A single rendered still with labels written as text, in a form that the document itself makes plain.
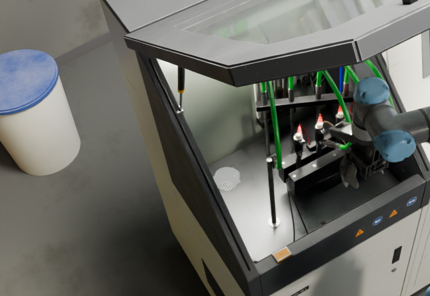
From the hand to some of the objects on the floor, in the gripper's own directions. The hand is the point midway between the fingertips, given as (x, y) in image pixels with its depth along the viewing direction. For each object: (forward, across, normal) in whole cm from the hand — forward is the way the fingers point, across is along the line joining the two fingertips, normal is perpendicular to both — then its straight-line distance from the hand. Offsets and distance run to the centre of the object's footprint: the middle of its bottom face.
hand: (356, 175), depth 161 cm
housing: (+124, +35, +74) cm, 148 cm away
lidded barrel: (+124, -71, +182) cm, 231 cm away
